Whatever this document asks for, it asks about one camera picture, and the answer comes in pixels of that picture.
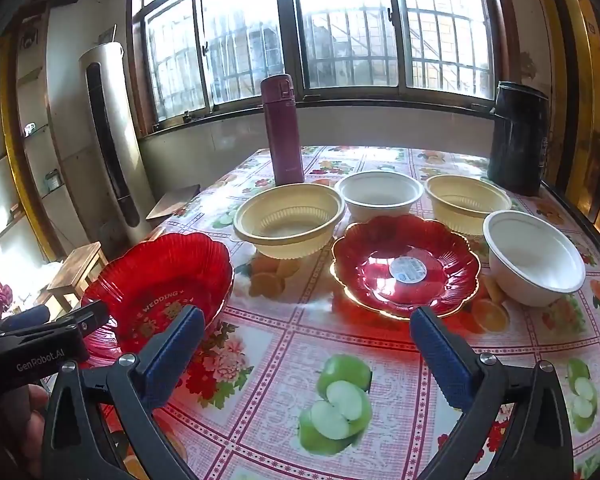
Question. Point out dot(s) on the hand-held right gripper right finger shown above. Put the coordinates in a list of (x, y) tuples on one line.
[(440, 355)]

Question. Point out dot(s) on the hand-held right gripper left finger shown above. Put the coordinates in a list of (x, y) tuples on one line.
[(175, 355)]

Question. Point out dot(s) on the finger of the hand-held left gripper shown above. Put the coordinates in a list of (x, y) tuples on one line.
[(27, 317), (90, 317)]

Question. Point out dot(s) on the red plate with gold lettering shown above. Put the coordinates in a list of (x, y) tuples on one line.
[(145, 280)]

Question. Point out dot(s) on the red plate with round sticker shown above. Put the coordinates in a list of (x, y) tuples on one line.
[(370, 265)]

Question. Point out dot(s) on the white bowl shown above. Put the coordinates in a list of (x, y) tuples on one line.
[(535, 260), (380, 195)]

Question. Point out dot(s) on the yellow ribbed bowl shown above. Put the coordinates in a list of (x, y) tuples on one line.
[(467, 200), (290, 220)]

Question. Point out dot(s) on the person's left hand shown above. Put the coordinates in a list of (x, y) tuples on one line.
[(27, 410)]

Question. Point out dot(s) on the red cloth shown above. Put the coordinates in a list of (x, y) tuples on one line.
[(0, 300)]

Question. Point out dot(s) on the wooden stool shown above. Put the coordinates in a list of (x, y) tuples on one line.
[(77, 270), (172, 201)]

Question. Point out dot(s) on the fruit-print tablecloth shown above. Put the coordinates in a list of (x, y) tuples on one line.
[(290, 340)]

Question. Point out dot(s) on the small can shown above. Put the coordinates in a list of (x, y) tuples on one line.
[(52, 180)]

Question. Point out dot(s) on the tower air conditioner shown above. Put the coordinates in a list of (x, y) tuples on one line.
[(112, 135)]

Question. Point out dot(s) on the black cylindrical container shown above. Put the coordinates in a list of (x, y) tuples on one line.
[(517, 140)]

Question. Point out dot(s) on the maroon thermos bottle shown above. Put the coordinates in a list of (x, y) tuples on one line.
[(282, 130)]

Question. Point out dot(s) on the yellow-framed wooden cabinet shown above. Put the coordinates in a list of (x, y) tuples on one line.
[(580, 85)]

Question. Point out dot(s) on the barred window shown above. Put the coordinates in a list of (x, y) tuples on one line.
[(330, 35)]

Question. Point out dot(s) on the wall shelf cabinet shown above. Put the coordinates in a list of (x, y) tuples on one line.
[(25, 160)]

